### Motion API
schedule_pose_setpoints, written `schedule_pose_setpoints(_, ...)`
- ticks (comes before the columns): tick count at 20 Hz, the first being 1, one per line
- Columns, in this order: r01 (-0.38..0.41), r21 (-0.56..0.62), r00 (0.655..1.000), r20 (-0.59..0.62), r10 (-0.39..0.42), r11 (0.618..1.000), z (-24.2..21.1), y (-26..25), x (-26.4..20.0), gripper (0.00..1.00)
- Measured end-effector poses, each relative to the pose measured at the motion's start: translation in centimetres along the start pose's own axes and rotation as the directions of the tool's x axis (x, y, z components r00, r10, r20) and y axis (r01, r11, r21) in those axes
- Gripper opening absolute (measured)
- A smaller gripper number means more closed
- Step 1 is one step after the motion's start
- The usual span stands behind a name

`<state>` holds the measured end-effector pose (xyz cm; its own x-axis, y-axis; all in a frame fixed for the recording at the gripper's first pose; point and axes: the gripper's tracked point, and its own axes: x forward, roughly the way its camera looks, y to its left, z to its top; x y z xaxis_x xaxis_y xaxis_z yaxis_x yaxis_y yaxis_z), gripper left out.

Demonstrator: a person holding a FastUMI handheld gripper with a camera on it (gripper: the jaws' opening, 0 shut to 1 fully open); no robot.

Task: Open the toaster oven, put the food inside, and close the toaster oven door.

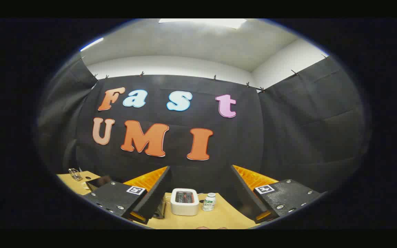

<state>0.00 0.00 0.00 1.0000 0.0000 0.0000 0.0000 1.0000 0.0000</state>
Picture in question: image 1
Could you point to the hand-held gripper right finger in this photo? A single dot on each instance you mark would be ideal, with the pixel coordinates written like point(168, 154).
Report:
point(243, 193)

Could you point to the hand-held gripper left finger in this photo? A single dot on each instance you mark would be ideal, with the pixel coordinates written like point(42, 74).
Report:
point(157, 196)

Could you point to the black toaster oven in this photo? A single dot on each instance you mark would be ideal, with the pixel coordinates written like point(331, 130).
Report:
point(98, 182)

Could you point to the white pop-up toaster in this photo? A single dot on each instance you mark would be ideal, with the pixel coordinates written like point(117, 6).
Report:
point(184, 206)

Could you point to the white bottle green label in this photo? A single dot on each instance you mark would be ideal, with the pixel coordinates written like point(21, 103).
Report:
point(209, 202)

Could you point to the clear glass holder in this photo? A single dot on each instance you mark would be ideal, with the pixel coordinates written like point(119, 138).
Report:
point(75, 174)

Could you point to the row of black clips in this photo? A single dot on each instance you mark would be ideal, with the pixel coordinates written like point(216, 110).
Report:
point(262, 89)

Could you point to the ceiling light strip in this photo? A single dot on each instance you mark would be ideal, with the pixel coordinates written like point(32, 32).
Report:
point(91, 44)

